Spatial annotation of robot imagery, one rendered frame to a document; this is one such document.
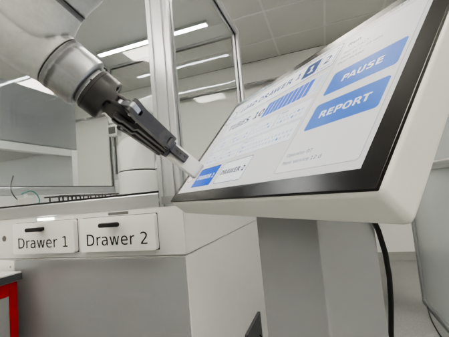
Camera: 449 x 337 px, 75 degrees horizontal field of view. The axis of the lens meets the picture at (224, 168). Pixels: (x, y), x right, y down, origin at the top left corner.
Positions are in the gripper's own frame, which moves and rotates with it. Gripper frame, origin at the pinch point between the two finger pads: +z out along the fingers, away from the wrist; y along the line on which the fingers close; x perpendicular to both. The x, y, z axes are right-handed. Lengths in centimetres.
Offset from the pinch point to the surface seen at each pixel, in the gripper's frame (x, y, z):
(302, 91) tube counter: -14.0, -19.2, 5.0
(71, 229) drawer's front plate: 24, 62, -7
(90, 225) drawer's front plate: 19, 56, -3
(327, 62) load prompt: -19.0, -21.7, 4.9
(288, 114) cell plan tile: -9.4, -19.1, 5.0
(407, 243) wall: -146, 171, 304
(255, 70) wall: -263, 285, 60
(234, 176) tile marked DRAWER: 1.3, -13.5, 5.0
